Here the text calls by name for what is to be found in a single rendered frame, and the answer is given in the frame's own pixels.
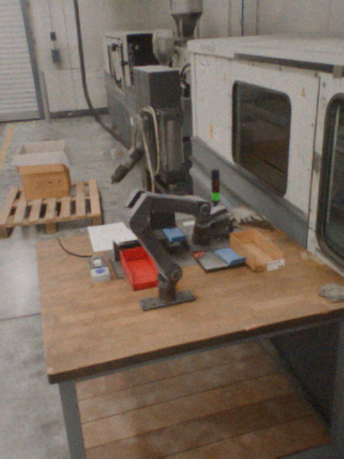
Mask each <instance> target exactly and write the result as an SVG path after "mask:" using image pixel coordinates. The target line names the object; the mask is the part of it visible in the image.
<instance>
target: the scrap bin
mask: <svg viewBox="0 0 344 459"><path fill-rule="evenodd" d="M119 254H120V263H122V266H123V267H124V269H125V274H126V276H127V278H128V280H129V282H130V284H131V287H132V289H133V290H134V291H138V290H147V289H153V288H158V287H159V285H158V283H159V280H158V279H157V276H158V273H159V270H158V268H155V266H156V265H155V264H154V261H153V260H152V259H151V257H150V255H149V254H148V253H147V250H146V249H145V248H143V247H136V248H130V249H125V250H123V251H119Z"/></svg>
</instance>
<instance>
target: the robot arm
mask: <svg viewBox="0 0 344 459"><path fill-rule="evenodd" d="M154 211H159V212H180V213H184V214H190V216H193V217H195V218H196V219H195V221H194V226H193V229H188V230H187V233H188V235H187V241H188V244H189V247H190V248H189V249H190V254H191V255H193V257H194V258H198V257H199V256H201V255H204V254H206V253H208V252H210V243H211V237H213V239H217V240H218V241H221V242H222V241H224V240H225V239H228V237H229V234H230V232H229V229H228V224H229V222H230V218H229V216H228V209H227V208H225V207H223V206H221V205H219V206H217V207H213V208H211V205H210V203H209V202H208V201H206V200H204V199H201V198H200V197H198V196H192V195H189V196H175V195H159V194H153V193H149V191H145V190H142V189H141V188H135V189H134V190H133V191H132V193H131V194H130V195H129V197H128V198H127V200H126V201H125V204H124V206H123V207H122V209H120V210H119V212H118V218H119V220H120V221H122V222H123V223H124V225H125V226H126V228H127V229H128V230H130V231H131V232H132V233H133V234H134V235H135V236H136V237H137V239H138V241H139V242H140V243H141V245H142V246H143V248H145V249H146V250H147V253H148V254H149V255H150V257H151V259H152V260H153V261H154V264H155V265H156V266H155V268H158V270H159V273H158V276H157V279H158V280H159V283H158V285H159V295H158V296H152V298H147V299H140V300H139V304H140V306H141V309H142V311H143V312H146V311H151V310H155V309H160V308H161V307H169V306H174V305H178V304H184V303H187V302H193V301H196V297H195V295H194V293H193V292H192V291H191V290H182V291H177V292H176V283H177V282H178V281H180V280H181V279H182V277H183V269H182V268H181V267H180V265H178V264H177V261H175V260H174V259H173V258H172V257H171V256H170V254H169V253H167V252H166V249H165V248H164V247H163V246H162V244H161V243H160V242H159V240H158V237H157V236H155V235H154V233H153V232H152V230H151V226H150V225H149V221H148V219H149V213H150V212H154ZM196 253H199V254H198V255H195V254H196Z"/></svg>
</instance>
